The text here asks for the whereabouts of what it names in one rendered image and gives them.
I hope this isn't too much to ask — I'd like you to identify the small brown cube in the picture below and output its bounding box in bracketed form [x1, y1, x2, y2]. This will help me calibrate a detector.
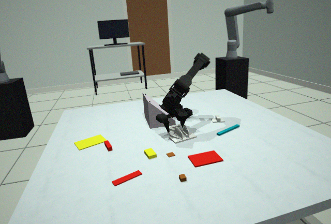
[179, 174, 187, 183]

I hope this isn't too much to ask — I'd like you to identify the small red block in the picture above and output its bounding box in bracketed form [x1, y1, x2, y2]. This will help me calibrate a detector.
[104, 140, 113, 151]

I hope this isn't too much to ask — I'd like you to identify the small brown flat tile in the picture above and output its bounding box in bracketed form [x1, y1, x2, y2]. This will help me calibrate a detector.
[166, 152, 175, 158]

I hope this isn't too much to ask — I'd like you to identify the red flat bar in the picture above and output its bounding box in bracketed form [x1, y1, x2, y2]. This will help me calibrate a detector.
[112, 170, 142, 186]

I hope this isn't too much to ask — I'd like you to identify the red flat plate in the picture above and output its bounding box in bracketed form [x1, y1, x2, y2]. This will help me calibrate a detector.
[188, 150, 223, 167]

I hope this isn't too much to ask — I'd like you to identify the teal rectangular bar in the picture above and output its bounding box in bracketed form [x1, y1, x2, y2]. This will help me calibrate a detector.
[217, 124, 240, 136]

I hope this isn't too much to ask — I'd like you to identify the yellow rectangular block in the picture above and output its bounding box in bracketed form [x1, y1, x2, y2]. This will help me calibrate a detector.
[144, 148, 157, 159]

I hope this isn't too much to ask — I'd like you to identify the yellow flat plate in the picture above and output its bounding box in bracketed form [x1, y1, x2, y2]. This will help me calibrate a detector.
[74, 135, 106, 150]

